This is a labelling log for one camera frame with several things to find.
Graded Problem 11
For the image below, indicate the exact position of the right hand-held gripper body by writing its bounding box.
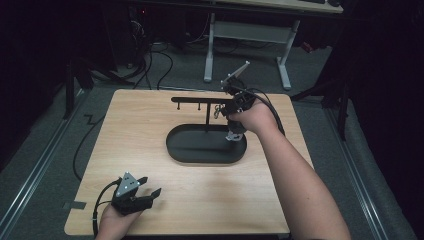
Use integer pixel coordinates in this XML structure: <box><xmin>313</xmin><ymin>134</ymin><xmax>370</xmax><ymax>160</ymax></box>
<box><xmin>219</xmin><ymin>60</ymin><xmax>258</xmax><ymax>116</ymax></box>

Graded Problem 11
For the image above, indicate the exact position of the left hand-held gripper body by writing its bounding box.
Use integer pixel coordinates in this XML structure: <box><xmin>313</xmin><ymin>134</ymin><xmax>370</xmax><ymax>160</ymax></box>
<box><xmin>111</xmin><ymin>171</ymin><xmax>158</xmax><ymax>216</ymax></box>

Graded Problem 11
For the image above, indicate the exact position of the black and pink plush toy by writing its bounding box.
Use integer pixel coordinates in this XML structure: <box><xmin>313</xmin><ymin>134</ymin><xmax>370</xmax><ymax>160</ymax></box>
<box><xmin>226</xmin><ymin>120</ymin><xmax>248</xmax><ymax>143</ymax></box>

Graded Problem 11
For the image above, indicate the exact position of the black hook rack with tray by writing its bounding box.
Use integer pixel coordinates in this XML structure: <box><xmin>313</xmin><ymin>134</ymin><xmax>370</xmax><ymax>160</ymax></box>
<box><xmin>165</xmin><ymin>96</ymin><xmax>249</xmax><ymax>165</ymax></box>

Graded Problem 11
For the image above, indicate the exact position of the person's right hand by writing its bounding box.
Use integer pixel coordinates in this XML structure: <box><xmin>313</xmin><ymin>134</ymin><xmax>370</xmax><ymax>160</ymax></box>
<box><xmin>228</xmin><ymin>98</ymin><xmax>281</xmax><ymax>135</ymax></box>

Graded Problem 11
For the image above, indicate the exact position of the person's left hand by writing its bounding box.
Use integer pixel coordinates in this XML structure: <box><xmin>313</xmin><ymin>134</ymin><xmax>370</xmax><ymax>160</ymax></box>
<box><xmin>95</xmin><ymin>203</ymin><xmax>143</xmax><ymax>240</ymax></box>

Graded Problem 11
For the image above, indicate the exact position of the black tape patch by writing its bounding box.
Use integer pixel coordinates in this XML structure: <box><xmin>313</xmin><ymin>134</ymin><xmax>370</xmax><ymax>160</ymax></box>
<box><xmin>62</xmin><ymin>200</ymin><xmax>88</xmax><ymax>211</ymax></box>

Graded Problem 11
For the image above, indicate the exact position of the white-legged desk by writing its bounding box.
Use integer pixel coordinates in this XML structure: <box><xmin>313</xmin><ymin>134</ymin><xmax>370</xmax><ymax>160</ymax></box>
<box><xmin>203</xmin><ymin>0</ymin><xmax>344</xmax><ymax>91</ymax></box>

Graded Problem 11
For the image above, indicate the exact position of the dark metal stand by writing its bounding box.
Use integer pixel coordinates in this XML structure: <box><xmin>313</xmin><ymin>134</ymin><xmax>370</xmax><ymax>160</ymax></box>
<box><xmin>62</xmin><ymin>59</ymin><xmax>95</xmax><ymax>120</ymax></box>
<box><xmin>289</xmin><ymin>75</ymin><xmax>352</xmax><ymax>142</ymax></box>

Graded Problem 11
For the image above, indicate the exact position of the dark computer tower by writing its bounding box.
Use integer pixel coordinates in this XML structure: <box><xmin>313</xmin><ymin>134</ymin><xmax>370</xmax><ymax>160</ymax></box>
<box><xmin>128</xmin><ymin>5</ymin><xmax>152</xmax><ymax>68</ymax></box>

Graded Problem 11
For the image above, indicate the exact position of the left hand-held gripper cable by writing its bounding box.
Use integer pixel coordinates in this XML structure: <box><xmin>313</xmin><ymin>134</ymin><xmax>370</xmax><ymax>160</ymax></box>
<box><xmin>92</xmin><ymin>178</ymin><xmax>123</xmax><ymax>238</ymax></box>

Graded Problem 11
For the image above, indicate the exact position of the hand-held gripper cable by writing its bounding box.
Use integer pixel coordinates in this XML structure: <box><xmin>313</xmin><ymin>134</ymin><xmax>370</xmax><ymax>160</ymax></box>
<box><xmin>247</xmin><ymin>87</ymin><xmax>286</xmax><ymax>137</ymax></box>
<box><xmin>92</xmin><ymin>178</ymin><xmax>123</xmax><ymax>238</ymax></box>

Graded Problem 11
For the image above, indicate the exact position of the right hand-held gripper cable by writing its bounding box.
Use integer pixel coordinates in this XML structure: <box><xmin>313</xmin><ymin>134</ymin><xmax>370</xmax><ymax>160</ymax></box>
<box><xmin>247</xmin><ymin>87</ymin><xmax>286</xmax><ymax>137</ymax></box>

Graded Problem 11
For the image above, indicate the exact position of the black floor cable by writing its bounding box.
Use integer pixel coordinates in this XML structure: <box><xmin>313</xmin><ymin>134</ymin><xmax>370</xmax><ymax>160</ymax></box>
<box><xmin>72</xmin><ymin>114</ymin><xmax>106</xmax><ymax>182</ymax></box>

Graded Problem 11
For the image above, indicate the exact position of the bundle of black floor cables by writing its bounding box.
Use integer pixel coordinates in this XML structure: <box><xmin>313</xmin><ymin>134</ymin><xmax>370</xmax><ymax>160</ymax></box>
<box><xmin>116</xmin><ymin>41</ymin><xmax>175</xmax><ymax>91</ymax></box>

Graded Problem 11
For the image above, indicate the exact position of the metal floor rail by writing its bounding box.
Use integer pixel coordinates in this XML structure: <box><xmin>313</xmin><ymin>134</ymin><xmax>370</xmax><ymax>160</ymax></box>
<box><xmin>323</xmin><ymin>109</ymin><xmax>390</xmax><ymax>240</ymax></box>
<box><xmin>0</xmin><ymin>89</ymin><xmax>88</xmax><ymax>234</ymax></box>

